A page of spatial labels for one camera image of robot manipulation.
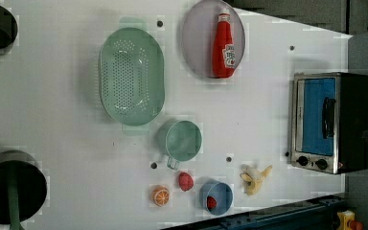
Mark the yellow red emergency button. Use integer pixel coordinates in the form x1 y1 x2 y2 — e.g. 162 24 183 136
336 210 363 230

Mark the black cylinder with green stick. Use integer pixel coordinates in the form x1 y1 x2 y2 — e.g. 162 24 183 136
0 150 48 230

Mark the black oven door handle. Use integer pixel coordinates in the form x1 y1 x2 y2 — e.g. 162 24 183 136
322 97 335 139

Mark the blue metal frame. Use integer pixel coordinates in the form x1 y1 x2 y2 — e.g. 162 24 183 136
164 195 347 230

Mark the grey round plate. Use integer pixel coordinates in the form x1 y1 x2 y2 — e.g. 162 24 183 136
181 0 245 79

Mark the red ketchup bottle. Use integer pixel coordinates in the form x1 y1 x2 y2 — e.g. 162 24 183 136
212 9 236 79

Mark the green plastic colander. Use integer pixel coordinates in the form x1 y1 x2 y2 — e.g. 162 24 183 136
98 16 165 135

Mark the black toaster oven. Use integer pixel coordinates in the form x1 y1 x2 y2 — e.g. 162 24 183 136
290 72 368 174

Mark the blue mug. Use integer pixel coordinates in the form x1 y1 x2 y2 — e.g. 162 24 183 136
199 180 233 216

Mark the peeled banana toy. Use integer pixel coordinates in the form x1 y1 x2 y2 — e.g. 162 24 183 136
240 166 272 196

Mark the red toy strawberry in mug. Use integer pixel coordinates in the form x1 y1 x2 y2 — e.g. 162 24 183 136
207 196 218 210

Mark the orange slice toy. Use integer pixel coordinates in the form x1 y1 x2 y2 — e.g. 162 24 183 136
152 186 170 207

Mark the green mug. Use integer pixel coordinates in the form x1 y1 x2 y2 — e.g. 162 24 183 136
157 121 202 170

